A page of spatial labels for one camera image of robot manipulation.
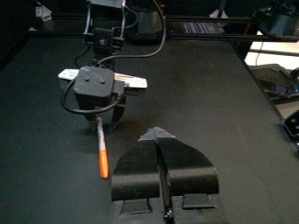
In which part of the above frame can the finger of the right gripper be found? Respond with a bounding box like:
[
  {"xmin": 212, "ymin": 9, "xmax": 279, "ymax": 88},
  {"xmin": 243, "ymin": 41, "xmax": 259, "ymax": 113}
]
[
  {"xmin": 109, "ymin": 102, "xmax": 126, "ymax": 131},
  {"xmin": 81, "ymin": 105, "xmax": 98, "ymax": 123}
]

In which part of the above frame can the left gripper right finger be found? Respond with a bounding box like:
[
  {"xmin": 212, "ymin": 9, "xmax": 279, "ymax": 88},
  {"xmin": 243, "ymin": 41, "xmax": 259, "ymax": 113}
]
[{"xmin": 153, "ymin": 126, "xmax": 220, "ymax": 211}]

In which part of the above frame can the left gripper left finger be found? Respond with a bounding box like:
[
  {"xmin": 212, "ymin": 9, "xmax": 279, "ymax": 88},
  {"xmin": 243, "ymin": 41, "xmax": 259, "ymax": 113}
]
[{"xmin": 110, "ymin": 127, "xmax": 164, "ymax": 215}]

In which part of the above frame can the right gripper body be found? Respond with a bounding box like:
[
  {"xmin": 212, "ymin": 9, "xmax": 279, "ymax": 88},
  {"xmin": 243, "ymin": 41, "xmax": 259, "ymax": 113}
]
[{"xmin": 57, "ymin": 66, "xmax": 148, "ymax": 109}]

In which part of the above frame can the grey marker pen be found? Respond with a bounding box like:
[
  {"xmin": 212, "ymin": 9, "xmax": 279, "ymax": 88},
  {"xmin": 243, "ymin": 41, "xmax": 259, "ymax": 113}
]
[{"xmin": 94, "ymin": 116, "xmax": 110, "ymax": 179}]

